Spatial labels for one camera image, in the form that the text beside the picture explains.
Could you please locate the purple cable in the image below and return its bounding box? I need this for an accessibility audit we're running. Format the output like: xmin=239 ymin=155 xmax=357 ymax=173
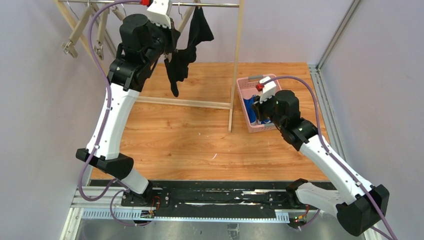
xmin=263 ymin=75 xmax=398 ymax=240
xmin=77 ymin=0 xmax=153 ymax=228

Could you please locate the beige clip hanger cream underwear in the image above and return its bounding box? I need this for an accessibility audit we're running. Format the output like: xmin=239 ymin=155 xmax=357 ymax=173
xmin=93 ymin=8 xmax=110 ymax=60

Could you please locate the empty beige clip hanger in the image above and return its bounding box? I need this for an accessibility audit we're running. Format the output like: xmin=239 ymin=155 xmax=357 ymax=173
xmin=62 ymin=0 xmax=93 ymax=59

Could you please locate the beige clip hanger black underwear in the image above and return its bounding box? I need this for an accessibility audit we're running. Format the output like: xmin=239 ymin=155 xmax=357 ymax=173
xmin=165 ymin=0 xmax=201 ymax=62

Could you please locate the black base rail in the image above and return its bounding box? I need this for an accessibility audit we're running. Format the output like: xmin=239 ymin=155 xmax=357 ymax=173
xmin=87 ymin=178 xmax=355 ymax=221

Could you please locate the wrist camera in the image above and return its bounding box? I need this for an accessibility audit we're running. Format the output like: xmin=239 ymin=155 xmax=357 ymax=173
xmin=255 ymin=76 xmax=277 ymax=104
xmin=139 ymin=0 xmax=172 ymax=29

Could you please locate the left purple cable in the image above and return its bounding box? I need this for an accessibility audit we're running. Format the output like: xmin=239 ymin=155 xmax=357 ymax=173
xmin=77 ymin=0 xmax=153 ymax=228

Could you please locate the pink plastic basket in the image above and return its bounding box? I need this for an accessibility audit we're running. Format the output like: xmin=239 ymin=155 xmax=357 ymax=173
xmin=236 ymin=74 xmax=276 ymax=133

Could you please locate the wooden clothes rack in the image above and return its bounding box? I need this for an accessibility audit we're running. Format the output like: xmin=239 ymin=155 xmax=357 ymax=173
xmin=54 ymin=0 xmax=244 ymax=132

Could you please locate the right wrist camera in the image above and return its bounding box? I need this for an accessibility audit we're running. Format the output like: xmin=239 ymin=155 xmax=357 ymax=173
xmin=255 ymin=76 xmax=277 ymax=104

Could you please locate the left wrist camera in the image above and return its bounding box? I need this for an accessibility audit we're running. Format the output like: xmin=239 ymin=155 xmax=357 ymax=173
xmin=139 ymin=0 xmax=172 ymax=29

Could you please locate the beige clip hanger blue underwear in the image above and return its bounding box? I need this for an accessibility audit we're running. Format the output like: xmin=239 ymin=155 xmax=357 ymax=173
xmin=110 ymin=3 xmax=127 ymax=22

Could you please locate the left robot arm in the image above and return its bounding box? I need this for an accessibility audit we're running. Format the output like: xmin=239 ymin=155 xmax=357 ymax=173
xmin=75 ymin=13 xmax=180 ymax=206

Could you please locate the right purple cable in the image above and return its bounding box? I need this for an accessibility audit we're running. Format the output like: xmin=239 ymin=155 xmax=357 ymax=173
xmin=263 ymin=75 xmax=398 ymax=240

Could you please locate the aluminium frame post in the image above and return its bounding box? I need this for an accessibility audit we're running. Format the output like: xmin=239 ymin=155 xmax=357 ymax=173
xmin=315 ymin=0 xmax=363 ymax=72

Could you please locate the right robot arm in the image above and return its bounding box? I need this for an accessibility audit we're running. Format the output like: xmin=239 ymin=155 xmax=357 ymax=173
xmin=251 ymin=90 xmax=390 ymax=237

